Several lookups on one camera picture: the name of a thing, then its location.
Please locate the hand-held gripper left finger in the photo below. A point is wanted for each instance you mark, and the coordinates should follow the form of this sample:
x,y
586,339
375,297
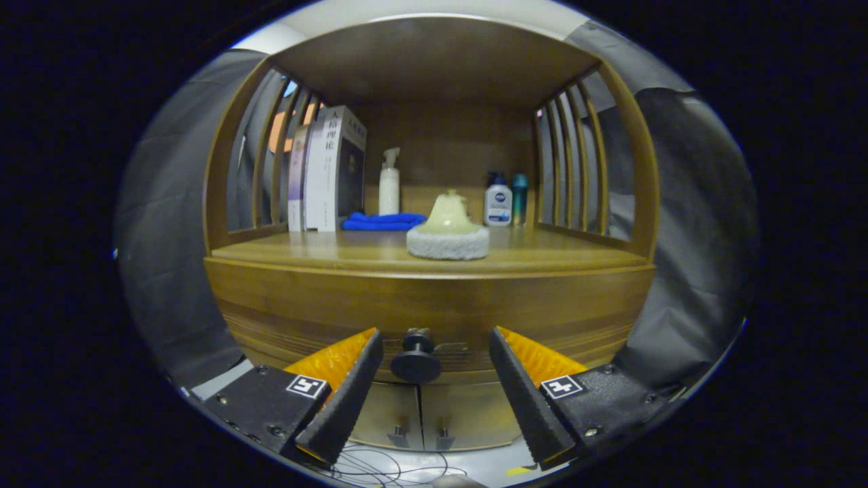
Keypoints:
x,y
349,400

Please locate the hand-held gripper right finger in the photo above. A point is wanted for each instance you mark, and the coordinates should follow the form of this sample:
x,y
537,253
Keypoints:
x,y
525,400

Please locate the black drawer knob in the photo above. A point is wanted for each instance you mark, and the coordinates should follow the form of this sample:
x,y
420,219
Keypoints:
x,y
415,366

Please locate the white wool polishing pad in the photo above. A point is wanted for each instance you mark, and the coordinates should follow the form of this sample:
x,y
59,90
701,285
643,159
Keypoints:
x,y
447,220

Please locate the wooden countertop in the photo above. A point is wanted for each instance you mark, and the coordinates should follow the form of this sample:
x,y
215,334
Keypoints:
x,y
542,254

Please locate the wooden cabinet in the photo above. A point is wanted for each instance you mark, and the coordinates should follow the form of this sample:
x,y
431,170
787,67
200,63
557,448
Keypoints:
x,y
434,61

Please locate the yellow floor tape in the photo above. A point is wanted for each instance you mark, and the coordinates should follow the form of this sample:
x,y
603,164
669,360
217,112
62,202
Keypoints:
x,y
519,470

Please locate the blue folded cloth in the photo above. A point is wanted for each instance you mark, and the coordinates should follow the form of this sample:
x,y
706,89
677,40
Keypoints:
x,y
380,221

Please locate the white lotion bottle blue cap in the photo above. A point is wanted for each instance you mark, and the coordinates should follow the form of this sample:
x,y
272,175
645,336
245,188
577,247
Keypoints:
x,y
498,207

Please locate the teal slim bottle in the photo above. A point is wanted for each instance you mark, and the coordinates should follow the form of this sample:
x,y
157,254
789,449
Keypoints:
x,y
519,200

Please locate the white pump bottle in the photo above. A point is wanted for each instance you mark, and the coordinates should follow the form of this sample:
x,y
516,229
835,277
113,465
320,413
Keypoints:
x,y
388,193

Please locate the purple and white book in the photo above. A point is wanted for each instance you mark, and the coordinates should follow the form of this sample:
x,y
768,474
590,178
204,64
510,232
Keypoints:
x,y
297,183

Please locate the white book with dark cover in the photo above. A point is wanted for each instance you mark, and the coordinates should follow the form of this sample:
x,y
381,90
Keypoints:
x,y
322,176

